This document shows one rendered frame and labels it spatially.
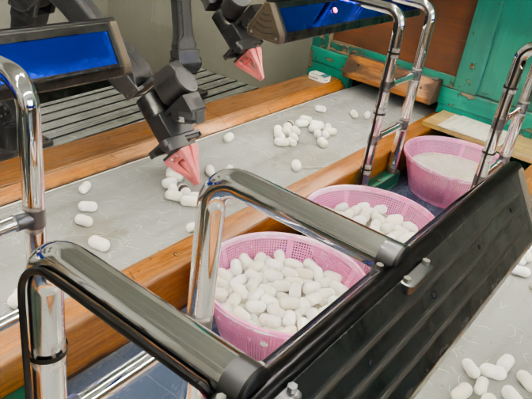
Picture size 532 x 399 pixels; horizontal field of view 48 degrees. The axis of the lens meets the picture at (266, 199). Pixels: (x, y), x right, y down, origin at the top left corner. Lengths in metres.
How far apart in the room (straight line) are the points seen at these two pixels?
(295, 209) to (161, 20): 3.19
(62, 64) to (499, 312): 0.76
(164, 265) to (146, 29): 2.79
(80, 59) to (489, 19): 1.22
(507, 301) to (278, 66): 2.23
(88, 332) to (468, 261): 0.56
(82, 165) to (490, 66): 1.12
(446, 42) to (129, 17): 2.29
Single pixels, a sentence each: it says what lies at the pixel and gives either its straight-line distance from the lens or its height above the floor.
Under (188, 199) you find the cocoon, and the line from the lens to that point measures 1.14.
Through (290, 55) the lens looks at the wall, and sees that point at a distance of 3.07.
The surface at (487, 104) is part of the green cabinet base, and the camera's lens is 1.81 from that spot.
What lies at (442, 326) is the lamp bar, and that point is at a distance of 0.42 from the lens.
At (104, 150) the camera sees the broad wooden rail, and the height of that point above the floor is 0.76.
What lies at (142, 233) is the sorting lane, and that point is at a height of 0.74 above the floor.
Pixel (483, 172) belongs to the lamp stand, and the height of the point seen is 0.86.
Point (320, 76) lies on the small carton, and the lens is 1.91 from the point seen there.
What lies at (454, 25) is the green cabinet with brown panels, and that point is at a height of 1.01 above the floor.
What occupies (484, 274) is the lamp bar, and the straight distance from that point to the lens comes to 0.49.
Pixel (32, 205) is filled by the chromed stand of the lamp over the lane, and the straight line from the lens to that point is 0.67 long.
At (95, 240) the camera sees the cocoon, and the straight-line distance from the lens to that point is 1.01.
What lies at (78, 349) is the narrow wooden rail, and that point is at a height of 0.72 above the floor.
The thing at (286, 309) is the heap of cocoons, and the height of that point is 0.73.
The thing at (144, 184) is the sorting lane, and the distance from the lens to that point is 1.22.
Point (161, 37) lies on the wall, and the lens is 3.58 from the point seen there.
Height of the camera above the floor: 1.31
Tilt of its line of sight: 28 degrees down
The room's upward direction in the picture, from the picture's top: 9 degrees clockwise
